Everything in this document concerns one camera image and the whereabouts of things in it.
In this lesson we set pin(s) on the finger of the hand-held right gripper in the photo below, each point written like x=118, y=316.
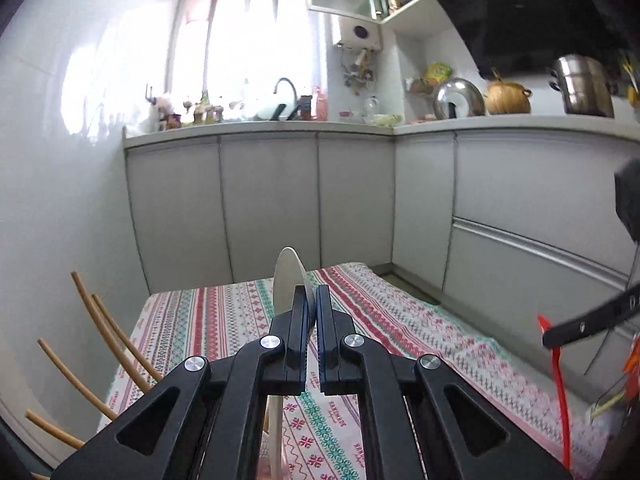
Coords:
x=590, y=322

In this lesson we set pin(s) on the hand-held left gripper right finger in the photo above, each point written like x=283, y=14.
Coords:
x=325, y=335

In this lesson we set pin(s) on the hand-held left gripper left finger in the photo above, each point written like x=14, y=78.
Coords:
x=295, y=330

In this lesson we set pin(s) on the small white plastic spoon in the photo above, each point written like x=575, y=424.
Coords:
x=290, y=280

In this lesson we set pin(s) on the red plastic spoon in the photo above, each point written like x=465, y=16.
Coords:
x=560, y=385

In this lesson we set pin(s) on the light wooden chopstick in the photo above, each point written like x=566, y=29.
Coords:
x=116, y=332
x=40, y=476
x=55, y=432
x=107, y=340
x=65, y=374

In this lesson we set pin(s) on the hanging kitchen utensils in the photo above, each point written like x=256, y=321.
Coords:
x=357, y=72

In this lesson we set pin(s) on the red plastic bag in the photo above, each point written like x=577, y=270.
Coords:
x=631, y=360

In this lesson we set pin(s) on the striped patterned tablecloth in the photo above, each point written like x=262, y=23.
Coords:
x=400, y=320

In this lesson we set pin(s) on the white kitchen base cabinets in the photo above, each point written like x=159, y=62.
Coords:
x=270, y=210

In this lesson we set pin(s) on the white kitchen countertop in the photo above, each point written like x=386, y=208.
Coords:
x=500, y=121

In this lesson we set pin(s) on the red bottle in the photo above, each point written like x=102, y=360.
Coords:
x=320, y=107

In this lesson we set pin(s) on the clear glass jar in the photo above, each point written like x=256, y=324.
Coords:
x=371, y=107

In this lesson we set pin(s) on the stainless steel steamer pot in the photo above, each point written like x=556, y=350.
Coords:
x=582, y=87

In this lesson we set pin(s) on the curved metal faucet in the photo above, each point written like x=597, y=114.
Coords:
x=296, y=92

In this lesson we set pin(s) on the small potted plants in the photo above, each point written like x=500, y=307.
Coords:
x=205, y=110

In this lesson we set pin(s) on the orange pumpkin-shaped pot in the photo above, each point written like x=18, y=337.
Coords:
x=507, y=97

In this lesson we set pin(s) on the steel wok lid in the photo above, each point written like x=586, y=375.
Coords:
x=460, y=97

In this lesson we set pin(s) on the yellow snack bag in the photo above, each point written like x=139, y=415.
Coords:
x=437, y=72

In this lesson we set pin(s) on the kitchen window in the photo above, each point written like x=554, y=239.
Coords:
x=240, y=35

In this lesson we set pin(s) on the white water heater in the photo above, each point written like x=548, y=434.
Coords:
x=357, y=32

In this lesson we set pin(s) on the black range hood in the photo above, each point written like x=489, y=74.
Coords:
x=525, y=10

